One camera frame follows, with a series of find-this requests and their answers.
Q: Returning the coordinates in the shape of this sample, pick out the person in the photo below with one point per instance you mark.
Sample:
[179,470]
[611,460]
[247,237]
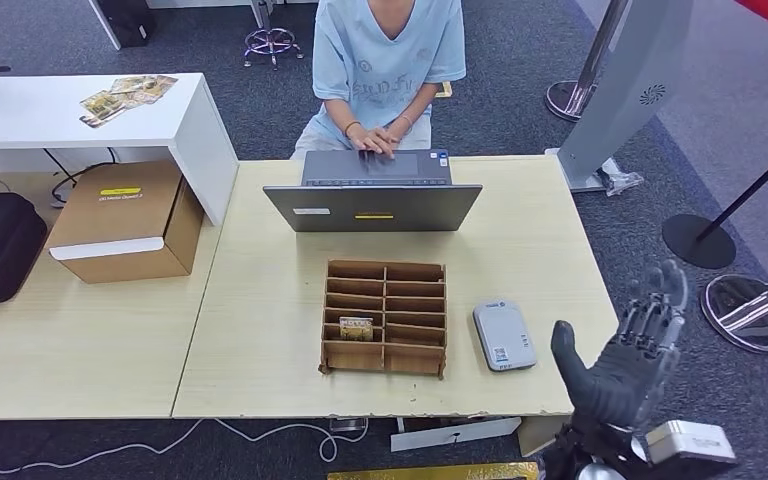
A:
[387,60]

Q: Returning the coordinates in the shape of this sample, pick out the grey card reader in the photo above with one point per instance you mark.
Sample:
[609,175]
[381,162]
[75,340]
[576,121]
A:
[504,334]

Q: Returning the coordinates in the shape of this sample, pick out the black stanchion post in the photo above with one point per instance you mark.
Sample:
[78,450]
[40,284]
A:
[698,240]

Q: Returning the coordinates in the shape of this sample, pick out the black box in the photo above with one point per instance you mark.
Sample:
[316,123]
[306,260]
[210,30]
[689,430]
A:
[126,23]

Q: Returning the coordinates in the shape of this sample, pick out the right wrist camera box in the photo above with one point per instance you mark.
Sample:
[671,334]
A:
[689,440]

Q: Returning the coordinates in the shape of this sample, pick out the white desk shelf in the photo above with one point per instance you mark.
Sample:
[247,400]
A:
[33,114]

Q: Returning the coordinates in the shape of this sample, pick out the gold floor sheet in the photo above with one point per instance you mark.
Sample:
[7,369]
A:
[434,473]

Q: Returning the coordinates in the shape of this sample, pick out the grey kiosk panel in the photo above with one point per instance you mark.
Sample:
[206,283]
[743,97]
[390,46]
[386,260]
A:
[626,86]

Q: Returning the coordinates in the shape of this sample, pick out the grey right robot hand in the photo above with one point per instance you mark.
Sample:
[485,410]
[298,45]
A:
[612,384]

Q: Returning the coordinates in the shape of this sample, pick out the chrome stool base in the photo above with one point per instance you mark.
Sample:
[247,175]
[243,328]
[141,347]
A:
[271,41]

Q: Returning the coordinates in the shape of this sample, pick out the brown slotted card organizer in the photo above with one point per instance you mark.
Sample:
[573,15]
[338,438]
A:
[351,354]

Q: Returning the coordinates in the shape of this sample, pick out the grey laptop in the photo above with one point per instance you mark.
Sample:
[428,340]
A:
[371,208]

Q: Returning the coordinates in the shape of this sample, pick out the clear plastic bag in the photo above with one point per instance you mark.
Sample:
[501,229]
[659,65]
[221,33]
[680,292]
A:
[624,179]

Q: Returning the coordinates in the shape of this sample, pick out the person's left forearm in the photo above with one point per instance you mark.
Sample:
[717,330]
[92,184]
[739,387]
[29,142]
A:
[420,106]

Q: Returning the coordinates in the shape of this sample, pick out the chrome stanchion post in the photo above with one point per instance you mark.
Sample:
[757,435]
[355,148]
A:
[589,60]

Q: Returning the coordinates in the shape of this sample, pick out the person's right hand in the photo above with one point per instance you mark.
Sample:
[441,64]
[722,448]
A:
[371,140]

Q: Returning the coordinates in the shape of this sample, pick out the chrome stanchion base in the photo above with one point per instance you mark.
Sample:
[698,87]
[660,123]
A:
[748,314]

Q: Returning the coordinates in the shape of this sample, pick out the brown cardboard box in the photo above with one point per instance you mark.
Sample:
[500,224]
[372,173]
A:
[120,222]

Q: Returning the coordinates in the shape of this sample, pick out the person's left hand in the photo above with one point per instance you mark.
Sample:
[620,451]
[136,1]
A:
[400,130]

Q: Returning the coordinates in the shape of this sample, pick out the person's right forearm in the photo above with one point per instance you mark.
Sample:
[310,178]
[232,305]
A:
[339,116]

